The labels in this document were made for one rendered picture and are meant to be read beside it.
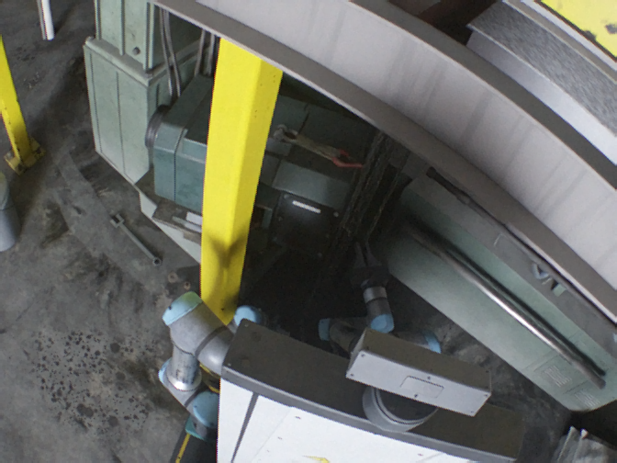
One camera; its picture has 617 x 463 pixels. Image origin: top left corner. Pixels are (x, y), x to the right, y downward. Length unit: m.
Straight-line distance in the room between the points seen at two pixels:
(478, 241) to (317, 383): 1.77
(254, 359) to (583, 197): 0.53
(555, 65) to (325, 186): 0.95
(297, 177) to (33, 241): 1.54
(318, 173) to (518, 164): 1.14
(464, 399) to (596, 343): 1.98
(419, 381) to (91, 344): 2.11
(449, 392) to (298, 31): 0.64
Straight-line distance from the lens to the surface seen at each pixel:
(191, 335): 1.29
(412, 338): 1.53
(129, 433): 2.33
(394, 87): 0.84
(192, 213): 2.20
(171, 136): 1.95
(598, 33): 0.61
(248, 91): 0.99
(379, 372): 0.45
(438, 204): 2.25
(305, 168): 1.85
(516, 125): 0.77
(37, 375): 2.50
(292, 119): 1.94
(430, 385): 0.46
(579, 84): 1.73
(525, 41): 1.73
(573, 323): 2.38
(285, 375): 0.52
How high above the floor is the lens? 2.27
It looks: 57 degrees down
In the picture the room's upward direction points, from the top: 22 degrees clockwise
